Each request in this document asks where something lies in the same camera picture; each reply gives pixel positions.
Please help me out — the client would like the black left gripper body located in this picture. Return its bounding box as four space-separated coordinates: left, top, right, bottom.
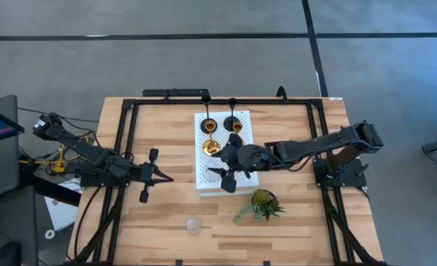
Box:
138 148 160 204

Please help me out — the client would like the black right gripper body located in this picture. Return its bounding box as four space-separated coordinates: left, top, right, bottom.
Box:
221 133 256 194

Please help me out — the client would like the black candlestick holder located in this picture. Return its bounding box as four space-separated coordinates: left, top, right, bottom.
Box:
223 98 241 133
200 95 218 134

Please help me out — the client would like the white perforated metal box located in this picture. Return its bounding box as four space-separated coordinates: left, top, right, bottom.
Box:
194 109 260 197

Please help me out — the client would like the green succulent in pot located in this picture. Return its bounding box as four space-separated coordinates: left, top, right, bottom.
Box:
233 188 286 225

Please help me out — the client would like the yellow clamp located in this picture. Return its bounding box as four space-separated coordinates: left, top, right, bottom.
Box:
18 146 71 175

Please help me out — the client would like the white paper sheet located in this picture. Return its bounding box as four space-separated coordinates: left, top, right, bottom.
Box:
43 177 83 232

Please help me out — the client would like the black table leg beam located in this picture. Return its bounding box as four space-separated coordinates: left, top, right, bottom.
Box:
20 173 82 207

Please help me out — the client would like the dark grey desk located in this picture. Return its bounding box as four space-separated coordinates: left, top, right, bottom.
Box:
0 185 40 266

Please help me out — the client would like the black computer mouse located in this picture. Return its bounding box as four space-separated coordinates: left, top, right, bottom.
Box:
0 240 22 266

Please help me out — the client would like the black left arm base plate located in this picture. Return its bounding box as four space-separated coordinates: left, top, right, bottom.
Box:
79 168 134 188

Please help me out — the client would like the black aluminium table frame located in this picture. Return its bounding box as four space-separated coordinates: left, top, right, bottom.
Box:
64 96 389 266

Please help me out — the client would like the yellow cable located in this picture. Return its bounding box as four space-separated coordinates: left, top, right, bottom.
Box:
70 133 92 162

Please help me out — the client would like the black camera bar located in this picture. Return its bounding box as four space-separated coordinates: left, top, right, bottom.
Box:
142 88 211 100

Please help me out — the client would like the thin black floor cable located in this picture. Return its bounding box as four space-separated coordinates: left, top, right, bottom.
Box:
17 106 100 124

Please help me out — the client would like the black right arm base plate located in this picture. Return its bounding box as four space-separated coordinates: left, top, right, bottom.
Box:
313 154 367 188

